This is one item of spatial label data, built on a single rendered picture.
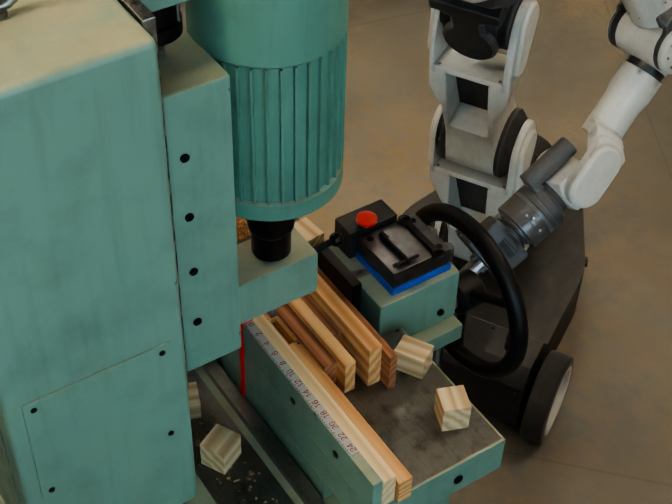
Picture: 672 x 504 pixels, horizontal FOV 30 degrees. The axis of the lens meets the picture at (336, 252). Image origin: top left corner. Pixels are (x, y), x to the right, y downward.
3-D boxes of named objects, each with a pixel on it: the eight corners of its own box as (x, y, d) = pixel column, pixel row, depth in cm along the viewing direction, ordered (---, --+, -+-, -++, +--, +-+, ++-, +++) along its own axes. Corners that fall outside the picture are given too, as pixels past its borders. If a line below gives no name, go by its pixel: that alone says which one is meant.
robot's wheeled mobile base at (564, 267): (427, 194, 328) (437, 91, 305) (618, 259, 312) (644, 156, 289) (314, 357, 286) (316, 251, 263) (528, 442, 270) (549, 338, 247)
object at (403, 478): (410, 496, 154) (413, 476, 151) (397, 503, 153) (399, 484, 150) (159, 191, 194) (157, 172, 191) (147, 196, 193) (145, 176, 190)
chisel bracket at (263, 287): (318, 298, 166) (319, 252, 160) (226, 340, 161) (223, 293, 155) (289, 265, 171) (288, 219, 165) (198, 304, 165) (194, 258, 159)
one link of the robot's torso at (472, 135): (457, 118, 263) (455, -48, 224) (536, 143, 258) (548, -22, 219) (427, 172, 256) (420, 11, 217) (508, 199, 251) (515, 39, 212)
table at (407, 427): (557, 438, 169) (564, 409, 164) (370, 542, 156) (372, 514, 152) (315, 186, 205) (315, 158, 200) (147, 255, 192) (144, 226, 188)
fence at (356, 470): (381, 507, 153) (383, 480, 149) (370, 513, 152) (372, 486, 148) (154, 223, 188) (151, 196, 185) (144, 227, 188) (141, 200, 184)
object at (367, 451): (394, 500, 154) (397, 475, 150) (381, 507, 153) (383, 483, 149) (166, 219, 189) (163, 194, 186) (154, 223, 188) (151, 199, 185)
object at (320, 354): (336, 384, 167) (337, 361, 163) (323, 391, 166) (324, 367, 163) (263, 297, 178) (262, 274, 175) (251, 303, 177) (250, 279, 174)
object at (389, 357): (395, 386, 167) (398, 354, 162) (387, 389, 166) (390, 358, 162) (300, 278, 181) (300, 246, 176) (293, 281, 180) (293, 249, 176)
